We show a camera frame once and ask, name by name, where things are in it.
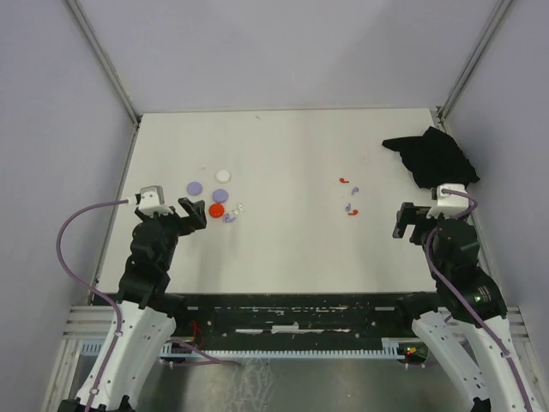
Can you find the right aluminium frame post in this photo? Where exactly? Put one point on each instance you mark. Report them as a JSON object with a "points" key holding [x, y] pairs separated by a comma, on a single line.
{"points": [[495, 21]]}

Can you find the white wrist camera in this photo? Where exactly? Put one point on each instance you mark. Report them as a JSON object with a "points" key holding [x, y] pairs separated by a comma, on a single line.
{"points": [[152, 201], [447, 203]]}

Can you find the white earbud charging case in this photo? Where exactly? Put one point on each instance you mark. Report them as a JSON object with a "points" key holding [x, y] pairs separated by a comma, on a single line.
{"points": [[223, 176]]}

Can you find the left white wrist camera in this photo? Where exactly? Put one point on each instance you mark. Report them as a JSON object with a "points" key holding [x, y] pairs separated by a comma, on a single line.
{"points": [[152, 201]]}

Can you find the left aluminium frame post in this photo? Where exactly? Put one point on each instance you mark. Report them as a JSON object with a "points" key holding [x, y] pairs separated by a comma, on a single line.
{"points": [[85, 25]]}

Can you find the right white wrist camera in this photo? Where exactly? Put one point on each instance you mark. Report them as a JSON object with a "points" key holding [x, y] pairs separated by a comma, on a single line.
{"points": [[447, 203]]}

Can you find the black cloth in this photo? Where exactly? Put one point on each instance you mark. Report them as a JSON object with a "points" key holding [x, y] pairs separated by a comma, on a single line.
{"points": [[433, 159]]}

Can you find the red earbud charging case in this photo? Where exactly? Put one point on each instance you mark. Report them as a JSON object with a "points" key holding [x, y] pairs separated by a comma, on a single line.
{"points": [[216, 210]]}

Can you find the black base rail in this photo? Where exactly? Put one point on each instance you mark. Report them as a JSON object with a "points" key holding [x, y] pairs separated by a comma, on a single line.
{"points": [[292, 322]]}

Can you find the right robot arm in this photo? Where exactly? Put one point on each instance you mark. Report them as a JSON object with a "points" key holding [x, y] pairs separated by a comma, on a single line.
{"points": [[488, 375]]}

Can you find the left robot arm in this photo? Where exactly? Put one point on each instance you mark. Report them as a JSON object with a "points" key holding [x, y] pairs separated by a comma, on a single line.
{"points": [[145, 314]]}

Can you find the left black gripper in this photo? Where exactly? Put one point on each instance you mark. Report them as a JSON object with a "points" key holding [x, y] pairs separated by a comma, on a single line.
{"points": [[195, 220]]}

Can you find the aluminium frame post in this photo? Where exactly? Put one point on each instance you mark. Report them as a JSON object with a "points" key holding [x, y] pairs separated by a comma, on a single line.
{"points": [[495, 21], [85, 25]]}

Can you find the purple charging case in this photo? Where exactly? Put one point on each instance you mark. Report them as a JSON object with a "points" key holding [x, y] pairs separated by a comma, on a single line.
{"points": [[220, 196], [194, 188]]}

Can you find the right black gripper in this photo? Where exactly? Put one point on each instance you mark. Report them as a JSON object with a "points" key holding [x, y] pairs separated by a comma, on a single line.
{"points": [[409, 213]]}

